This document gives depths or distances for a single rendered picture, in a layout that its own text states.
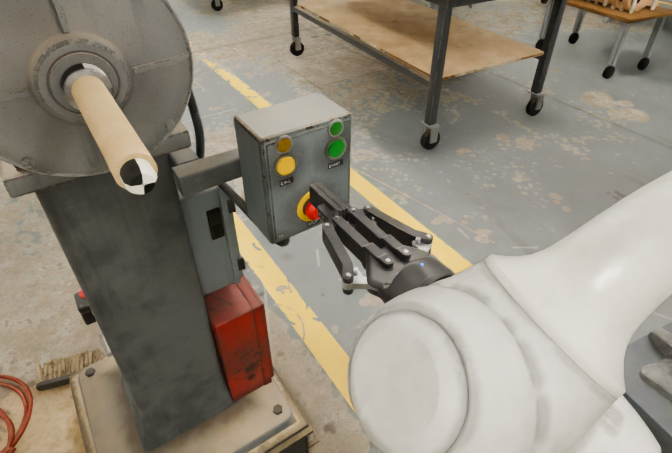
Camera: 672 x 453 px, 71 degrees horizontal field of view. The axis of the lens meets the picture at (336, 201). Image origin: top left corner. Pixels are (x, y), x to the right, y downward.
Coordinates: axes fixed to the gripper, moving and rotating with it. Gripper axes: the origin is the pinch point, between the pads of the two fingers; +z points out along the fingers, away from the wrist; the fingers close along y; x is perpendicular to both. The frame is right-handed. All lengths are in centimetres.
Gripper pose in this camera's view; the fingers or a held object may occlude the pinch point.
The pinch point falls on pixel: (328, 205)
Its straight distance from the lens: 61.8
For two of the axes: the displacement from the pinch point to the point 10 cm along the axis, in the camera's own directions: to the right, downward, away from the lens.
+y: 8.3, -3.3, 4.5
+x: 0.1, -8.0, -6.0
